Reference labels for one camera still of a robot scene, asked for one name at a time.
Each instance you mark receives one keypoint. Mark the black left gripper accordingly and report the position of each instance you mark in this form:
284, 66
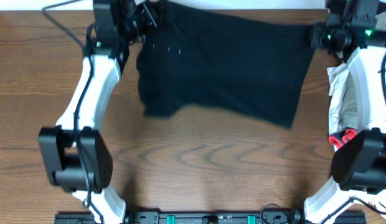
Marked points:
142, 12

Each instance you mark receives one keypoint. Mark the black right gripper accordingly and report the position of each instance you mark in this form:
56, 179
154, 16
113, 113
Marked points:
316, 39

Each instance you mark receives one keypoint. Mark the black t-shirt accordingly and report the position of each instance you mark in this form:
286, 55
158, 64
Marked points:
199, 57

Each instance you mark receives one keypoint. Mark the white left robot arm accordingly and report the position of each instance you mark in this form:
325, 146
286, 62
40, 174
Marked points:
75, 155

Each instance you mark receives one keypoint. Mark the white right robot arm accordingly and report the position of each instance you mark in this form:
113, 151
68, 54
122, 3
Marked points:
358, 170

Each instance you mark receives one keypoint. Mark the white garment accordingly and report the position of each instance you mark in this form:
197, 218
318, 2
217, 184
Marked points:
337, 87

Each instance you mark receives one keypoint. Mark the khaki folded garment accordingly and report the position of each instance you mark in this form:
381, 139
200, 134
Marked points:
348, 112

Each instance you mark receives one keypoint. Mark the red and black garment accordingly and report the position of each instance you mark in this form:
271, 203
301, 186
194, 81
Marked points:
341, 138

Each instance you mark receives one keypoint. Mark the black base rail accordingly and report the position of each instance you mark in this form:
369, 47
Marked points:
270, 215

